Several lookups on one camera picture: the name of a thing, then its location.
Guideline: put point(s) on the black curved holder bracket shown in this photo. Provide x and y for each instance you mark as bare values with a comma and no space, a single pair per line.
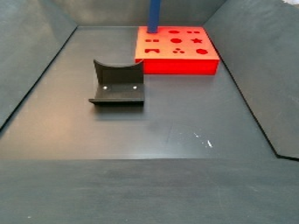
120,83

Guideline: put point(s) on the red shape-sorting block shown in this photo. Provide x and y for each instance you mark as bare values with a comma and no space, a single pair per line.
178,50

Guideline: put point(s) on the blue rectangular peg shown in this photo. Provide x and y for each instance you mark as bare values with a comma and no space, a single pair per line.
154,15

